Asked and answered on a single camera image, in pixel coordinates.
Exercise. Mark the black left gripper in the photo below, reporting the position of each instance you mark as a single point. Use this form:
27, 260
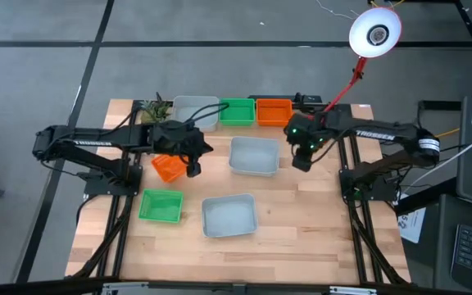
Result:
178, 139

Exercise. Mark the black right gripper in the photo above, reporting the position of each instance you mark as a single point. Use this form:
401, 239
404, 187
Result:
305, 131

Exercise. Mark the orange slotted plastic basket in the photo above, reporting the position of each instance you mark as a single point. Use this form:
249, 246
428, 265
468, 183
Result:
168, 169
274, 112

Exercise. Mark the green slotted plastic basket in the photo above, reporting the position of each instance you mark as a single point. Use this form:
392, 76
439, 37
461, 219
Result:
238, 112
160, 207

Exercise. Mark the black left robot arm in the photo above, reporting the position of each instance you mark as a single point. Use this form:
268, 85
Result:
96, 143

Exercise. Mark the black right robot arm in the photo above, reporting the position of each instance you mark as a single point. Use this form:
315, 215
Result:
383, 133

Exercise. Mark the potted green plant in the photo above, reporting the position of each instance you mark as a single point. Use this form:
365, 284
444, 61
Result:
156, 110

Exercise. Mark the white paper sheet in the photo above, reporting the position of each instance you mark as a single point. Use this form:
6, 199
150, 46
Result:
414, 225

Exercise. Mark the red desk lamp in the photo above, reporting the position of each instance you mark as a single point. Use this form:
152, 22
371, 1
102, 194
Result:
375, 34

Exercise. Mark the black side desk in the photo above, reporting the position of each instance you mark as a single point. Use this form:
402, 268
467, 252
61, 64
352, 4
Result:
443, 246

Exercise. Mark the black aluminium table frame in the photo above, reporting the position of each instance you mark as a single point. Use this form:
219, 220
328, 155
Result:
178, 287

